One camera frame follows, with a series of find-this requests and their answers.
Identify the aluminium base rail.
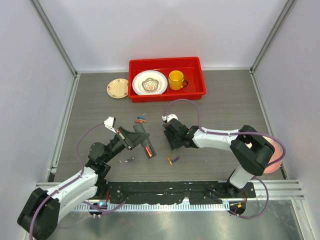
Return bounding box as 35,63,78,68
31,179,306,202

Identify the pink plate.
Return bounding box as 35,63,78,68
264,136,282,174

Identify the red orange battery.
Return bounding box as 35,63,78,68
145,146,153,158

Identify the blue purple battery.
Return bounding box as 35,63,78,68
171,157,180,163

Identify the yellow mug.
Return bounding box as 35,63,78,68
168,70,189,91

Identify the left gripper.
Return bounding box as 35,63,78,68
102,126,149,163

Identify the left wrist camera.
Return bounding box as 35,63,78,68
104,116,117,134

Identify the small patterned bowl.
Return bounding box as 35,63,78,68
141,77,159,92

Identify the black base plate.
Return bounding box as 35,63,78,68
86,181,256,205

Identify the perforated cable duct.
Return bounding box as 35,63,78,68
72,201,230,212

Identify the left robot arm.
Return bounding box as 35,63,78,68
17,124,150,240

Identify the red plastic bin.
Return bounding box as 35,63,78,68
128,56,207,103

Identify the white plate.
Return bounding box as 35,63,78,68
132,70,168,96

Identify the beige floral saucer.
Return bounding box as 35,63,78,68
106,78,129,99

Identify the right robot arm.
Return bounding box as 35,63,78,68
162,115,275,198

